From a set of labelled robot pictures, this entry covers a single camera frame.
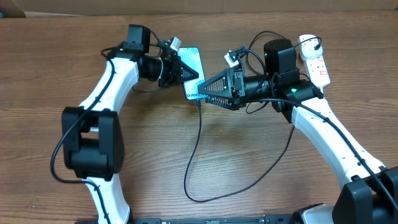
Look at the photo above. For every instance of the white power strip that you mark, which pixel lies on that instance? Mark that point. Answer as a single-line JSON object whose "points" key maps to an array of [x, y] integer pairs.
{"points": [[317, 72]]}

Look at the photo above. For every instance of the white charger plug adapter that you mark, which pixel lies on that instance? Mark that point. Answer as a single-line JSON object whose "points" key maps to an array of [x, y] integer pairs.
{"points": [[310, 47]]}

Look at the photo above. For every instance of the blue screen smartphone black case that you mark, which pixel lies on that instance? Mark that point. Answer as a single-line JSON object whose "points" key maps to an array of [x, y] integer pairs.
{"points": [[191, 56]]}

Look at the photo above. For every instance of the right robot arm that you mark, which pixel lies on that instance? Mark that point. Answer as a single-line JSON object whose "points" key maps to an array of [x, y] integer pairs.
{"points": [[368, 188]]}

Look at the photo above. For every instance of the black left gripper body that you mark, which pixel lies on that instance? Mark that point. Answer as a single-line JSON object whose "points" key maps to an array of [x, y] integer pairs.
{"points": [[169, 73]]}

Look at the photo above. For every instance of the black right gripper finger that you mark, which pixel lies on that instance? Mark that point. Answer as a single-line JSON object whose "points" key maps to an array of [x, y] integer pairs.
{"points": [[226, 103], [218, 86]]}

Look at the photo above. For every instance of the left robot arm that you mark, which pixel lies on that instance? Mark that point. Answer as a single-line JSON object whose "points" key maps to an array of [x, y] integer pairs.
{"points": [[92, 140]]}

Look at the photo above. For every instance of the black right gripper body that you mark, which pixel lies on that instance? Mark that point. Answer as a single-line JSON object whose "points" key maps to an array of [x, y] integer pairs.
{"points": [[240, 99]]}

